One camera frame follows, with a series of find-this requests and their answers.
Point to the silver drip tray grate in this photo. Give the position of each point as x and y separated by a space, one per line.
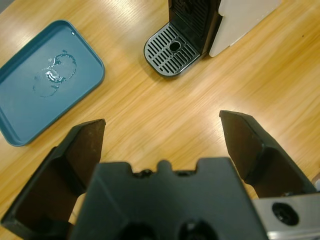
162 57

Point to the teal plastic tray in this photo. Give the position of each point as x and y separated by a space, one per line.
25 107

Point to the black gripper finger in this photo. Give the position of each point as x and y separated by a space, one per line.
262 165
45 180

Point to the white capsule coffee machine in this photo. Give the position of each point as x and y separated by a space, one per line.
237 22

